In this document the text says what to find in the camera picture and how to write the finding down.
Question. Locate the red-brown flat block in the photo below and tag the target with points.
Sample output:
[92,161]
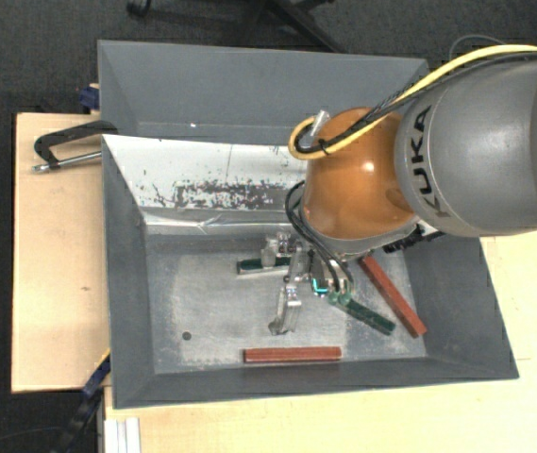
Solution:
[291,354]
[397,300]

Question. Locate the grey metal bin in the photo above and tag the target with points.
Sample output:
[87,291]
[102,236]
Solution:
[230,300]

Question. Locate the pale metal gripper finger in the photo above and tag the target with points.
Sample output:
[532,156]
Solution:
[269,253]
[287,314]

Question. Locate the dark green flat block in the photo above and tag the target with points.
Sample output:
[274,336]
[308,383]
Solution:
[372,318]
[249,265]

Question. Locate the pale brown flat board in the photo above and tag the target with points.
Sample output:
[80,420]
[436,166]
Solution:
[58,262]

